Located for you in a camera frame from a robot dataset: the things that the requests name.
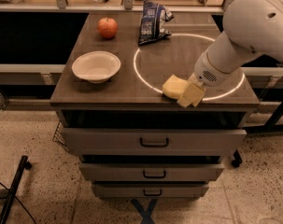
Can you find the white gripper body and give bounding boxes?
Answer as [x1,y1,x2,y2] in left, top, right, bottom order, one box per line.
[194,50,238,87]

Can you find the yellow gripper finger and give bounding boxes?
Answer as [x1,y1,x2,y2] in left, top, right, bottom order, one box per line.
[177,90,192,107]
[186,83,205,106]

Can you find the yellow sponge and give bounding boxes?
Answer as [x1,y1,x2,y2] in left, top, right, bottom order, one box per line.
[162,75,187,100]

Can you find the white paper bowl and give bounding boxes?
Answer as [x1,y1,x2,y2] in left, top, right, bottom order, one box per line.
[72,51,121,84]

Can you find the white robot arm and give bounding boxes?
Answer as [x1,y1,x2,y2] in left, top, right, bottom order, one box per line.
[177,0,283,107]

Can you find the grey drawer cabinet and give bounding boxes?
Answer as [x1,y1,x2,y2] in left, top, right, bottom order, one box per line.
[50,12,259,185]

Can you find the blue chip bag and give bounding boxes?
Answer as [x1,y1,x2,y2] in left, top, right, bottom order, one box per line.
[138,1,174,46]

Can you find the red apple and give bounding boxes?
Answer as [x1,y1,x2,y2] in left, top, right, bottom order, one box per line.
[97,18,118,39]

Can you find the top grey drawer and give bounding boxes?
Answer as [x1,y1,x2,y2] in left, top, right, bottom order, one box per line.
[62,128,247,156]

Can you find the grey drawer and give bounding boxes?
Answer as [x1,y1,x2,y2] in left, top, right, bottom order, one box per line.
[79,163,224,182]
[62,128,247,156]
[92,183,209,198]

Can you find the middle grey drawer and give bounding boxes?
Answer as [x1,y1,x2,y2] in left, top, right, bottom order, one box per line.
[79,163,224,182]

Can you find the bottom grey drawer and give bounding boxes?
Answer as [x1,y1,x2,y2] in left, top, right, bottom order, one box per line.
[92,183,209,198]

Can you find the black stand leg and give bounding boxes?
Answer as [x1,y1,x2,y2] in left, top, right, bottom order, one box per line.
[0,156,32,224]

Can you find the black floor cable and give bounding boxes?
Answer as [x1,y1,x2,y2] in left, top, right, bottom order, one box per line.
[0,174,37,224]

